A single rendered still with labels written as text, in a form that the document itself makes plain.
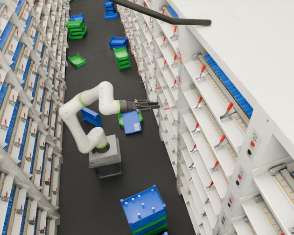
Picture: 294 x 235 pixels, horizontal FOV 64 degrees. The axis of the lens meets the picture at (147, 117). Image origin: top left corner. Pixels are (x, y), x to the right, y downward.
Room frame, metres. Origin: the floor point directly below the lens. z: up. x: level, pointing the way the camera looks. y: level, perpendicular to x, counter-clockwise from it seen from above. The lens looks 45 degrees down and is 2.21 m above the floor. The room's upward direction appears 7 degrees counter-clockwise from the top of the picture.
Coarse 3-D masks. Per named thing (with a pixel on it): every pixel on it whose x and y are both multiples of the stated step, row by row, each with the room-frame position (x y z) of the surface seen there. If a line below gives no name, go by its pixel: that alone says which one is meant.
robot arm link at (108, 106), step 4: (104, 96) 1.25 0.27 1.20; (108, 96) 1.25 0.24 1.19; (100, 100) 1.24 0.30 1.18; (104, 100) 1.22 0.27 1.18; (108, 100) 1.22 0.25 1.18; (112, 100) 1.24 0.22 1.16; (116, 100) 1.26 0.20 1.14; (100, 104) 1.21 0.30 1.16; (104, 104) 1.20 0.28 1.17; (108, 104) 1.20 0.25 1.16; (112, 104) 1.21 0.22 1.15; (116, 104) 1.21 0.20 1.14; (100, 108) 1.19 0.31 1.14; (104, 108) 1.18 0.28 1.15; (108, 108) 1.18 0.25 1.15; (112, 108) 1.19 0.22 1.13; (116, 108) 1.19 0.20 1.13; (104, 112) 1.17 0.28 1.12; (108, 112) 1.17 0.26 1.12; (112, 112) 1.18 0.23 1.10; (116, 112) 1.19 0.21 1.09
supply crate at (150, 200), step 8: (144, 192) 0.91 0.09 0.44; (120, 200) 0.84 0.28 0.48; (128, 200) 0.87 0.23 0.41; (136, 200) 0.86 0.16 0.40; (144, 200) 0.85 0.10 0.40; (152, 200) 0.85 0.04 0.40; (160, 200) 0.84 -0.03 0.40; (128, 208) 0.80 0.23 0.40; (136, 208) 0.80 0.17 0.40; (144, 208) 0.79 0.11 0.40; (160, 208) 0.77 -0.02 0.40; (128, 216) 0.74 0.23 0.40; (136, 216) 0.74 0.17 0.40; (144, 216) 0.73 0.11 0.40; (152, 216) 0.72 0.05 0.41; (136, 224) 0.68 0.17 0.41
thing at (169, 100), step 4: (160, 72) 1.76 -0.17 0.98; (160, 76) 1.76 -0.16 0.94; (160, 80) 1.71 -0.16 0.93; (164, 80) 1.68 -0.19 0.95; (164, 84) 1.63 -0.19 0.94; (164, 92) 1.53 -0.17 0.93; (168, 96) 1.47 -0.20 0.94; (168, 100) 1.43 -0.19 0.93; (172, 104) 1.37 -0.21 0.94; (172, 112) 1.28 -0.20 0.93; (176, 112) 1.27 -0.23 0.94; (176, 116) 1.23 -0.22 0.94; (176, 120) 1.15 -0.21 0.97
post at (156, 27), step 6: (156, 0) 1.76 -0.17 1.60; (162, 0) 1.77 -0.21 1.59; (150, 6) 1.84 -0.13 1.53; (156, 24) 1.76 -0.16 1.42; (156, 30) 1.76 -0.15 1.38; (156, 42) 1.76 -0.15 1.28; (156, 48) 1.76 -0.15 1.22; (156, 60) 1.76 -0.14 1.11; (156, 66) 1.76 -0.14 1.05; (156, 72) 1.78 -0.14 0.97; (156, 90) 1.84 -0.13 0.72; (162, 138) 1.76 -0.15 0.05
